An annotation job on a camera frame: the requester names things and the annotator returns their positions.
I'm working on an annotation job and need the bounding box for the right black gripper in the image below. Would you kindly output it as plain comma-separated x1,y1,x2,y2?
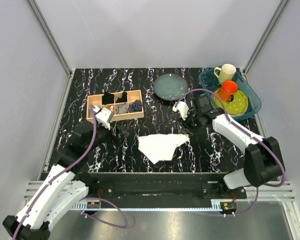
177,109,202,137

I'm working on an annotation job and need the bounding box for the white underwear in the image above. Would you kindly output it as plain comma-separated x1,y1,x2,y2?
138,134,190,164

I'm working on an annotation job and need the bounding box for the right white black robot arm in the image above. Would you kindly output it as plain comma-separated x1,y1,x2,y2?
173,95,286,199

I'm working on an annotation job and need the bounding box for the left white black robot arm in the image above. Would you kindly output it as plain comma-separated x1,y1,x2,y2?
2,122,129,240

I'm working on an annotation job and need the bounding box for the grey rolled cloth middle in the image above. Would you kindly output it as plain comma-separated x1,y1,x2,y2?
115,102,129,115

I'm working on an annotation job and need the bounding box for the wooden divided organizer box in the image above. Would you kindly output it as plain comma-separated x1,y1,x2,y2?
85,89,145,123

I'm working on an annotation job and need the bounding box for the teal transparent plastic bin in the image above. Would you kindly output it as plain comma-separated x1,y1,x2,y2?
198,68,262,121

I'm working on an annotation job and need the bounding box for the navy striped rolled cloth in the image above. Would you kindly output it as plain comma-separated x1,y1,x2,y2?
128,99,143,113

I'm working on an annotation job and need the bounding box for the orange mug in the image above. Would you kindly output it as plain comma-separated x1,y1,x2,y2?
218,80,239,102

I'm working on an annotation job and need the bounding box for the small black rolled cloth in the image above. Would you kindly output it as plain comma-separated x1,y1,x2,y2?
115,92,128,104

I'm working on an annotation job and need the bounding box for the blue-green ceramic plate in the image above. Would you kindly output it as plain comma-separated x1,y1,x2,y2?
153,73,189,101

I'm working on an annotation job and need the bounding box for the pale yellow mug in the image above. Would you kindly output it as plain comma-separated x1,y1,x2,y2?
213,63,237,85

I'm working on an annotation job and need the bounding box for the left connector box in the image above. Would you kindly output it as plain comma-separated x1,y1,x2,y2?
86,199,101,211

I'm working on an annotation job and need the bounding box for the connector box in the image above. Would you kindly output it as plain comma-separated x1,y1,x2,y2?
86,199,101,211
220,201,237,215

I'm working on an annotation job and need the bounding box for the right connector box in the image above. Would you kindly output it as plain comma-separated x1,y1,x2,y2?
220,201,237,215

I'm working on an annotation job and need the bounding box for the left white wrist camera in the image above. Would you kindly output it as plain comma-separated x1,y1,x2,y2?
92,105,114,130

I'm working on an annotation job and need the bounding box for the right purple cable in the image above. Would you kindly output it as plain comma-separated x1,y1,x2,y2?
176,88,288,218

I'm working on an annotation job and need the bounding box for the purple cable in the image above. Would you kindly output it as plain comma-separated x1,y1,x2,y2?
13,104,129,240
176,88,288,218

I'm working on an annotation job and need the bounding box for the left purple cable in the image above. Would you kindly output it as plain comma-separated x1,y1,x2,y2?
13,104,129,240

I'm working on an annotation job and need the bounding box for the right aluminium frame post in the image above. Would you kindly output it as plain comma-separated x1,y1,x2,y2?
242,0,291,74

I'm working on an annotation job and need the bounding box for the aluminium frame post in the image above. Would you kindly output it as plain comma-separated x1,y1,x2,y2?
242,0,291,74
26,0,74,77

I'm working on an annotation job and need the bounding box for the front aluminium rail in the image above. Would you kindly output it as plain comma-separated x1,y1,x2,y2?
23,181,295,202

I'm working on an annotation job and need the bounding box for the left aluminium frame post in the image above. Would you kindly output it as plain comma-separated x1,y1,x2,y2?
26,0,74,77

